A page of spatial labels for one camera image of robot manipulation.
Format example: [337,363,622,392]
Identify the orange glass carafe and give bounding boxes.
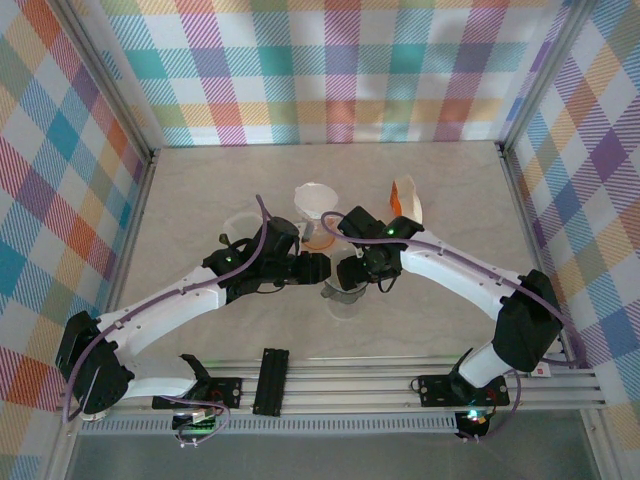
[301,219,338,252]

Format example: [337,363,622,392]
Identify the grey coffee dripper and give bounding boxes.
[320,279,371,305]

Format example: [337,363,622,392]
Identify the orange coffee filter packet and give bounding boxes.
[388,174,426,227]

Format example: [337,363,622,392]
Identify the small controller board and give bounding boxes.
[172,410,217,437]
[455,408,490,440]

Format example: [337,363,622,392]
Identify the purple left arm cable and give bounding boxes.
[63,193,274,424]

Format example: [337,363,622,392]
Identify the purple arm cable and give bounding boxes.
[320,211,590,445]
[63,193,274,424]

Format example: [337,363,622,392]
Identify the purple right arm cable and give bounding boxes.
[320,211,590,445]

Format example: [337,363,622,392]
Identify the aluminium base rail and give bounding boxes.
[97,349,609,414]

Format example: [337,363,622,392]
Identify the black bracket plate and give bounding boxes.
[251,346,292,418]

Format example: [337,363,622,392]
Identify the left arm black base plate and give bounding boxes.
[202,377,245,409]

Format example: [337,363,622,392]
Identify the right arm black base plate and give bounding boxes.
[417,374,511,408]

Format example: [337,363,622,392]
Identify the aluminium side rail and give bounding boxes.
[496,142,569,354]
[98,148,161,321]

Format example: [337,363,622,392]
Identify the grey slotted cable duct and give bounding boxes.
[82,415,460,436]

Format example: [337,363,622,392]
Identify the aluminium frame post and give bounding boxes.
[58,0,160,161]
[497,0,599,151]

